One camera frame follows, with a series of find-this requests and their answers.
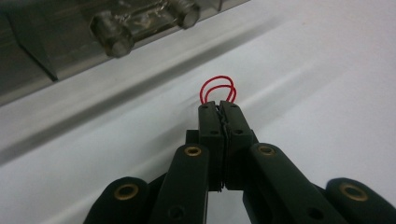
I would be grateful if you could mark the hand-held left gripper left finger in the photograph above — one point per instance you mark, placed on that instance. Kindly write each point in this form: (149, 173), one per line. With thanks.
(211, 130)

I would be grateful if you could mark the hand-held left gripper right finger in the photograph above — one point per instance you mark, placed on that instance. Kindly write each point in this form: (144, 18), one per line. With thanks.
(238, 130)

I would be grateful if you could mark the red rubber band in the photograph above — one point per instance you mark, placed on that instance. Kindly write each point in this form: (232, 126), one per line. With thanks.
(219, 76)

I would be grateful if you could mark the transparent grey drawer organiser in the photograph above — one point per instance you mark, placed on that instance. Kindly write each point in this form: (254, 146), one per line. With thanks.
(31, 46)

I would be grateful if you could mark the white table sheet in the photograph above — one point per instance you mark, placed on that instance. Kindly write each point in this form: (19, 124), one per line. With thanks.
(311, 77)

